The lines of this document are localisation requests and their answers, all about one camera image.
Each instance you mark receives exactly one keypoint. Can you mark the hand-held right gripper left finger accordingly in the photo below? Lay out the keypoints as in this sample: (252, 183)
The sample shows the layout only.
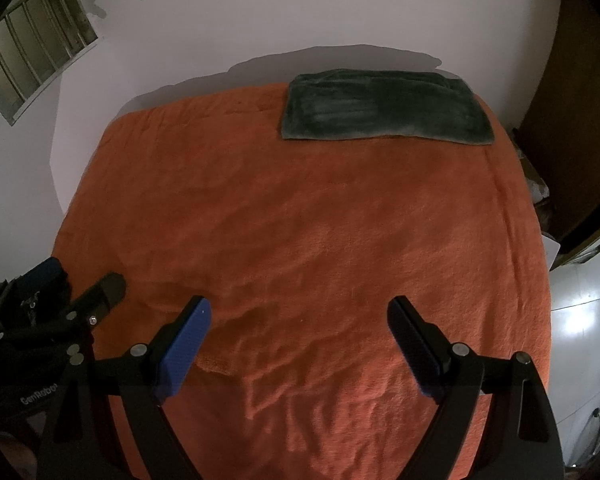
(185, 345)

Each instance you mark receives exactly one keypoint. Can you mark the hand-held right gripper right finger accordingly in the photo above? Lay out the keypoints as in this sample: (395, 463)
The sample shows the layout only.
(415, 355)

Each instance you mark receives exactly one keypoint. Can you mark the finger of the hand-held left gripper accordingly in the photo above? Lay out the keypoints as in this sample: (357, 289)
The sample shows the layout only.
(105, 292)
(47, 275)

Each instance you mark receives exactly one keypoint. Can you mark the dark green fleece jacket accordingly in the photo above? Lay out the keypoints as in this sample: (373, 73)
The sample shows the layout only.
(380, 105)

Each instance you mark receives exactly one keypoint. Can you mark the orange blanket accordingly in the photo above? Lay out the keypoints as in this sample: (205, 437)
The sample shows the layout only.
(305, 235)

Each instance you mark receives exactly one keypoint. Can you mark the white appliance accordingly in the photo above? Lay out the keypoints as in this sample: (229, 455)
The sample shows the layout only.
(585, 335)

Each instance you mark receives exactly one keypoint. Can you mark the barred window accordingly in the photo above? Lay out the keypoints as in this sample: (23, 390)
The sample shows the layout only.
(30, 45)

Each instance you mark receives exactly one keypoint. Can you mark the wooden wardrobe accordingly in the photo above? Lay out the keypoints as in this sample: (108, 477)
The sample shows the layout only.
(575, 110)

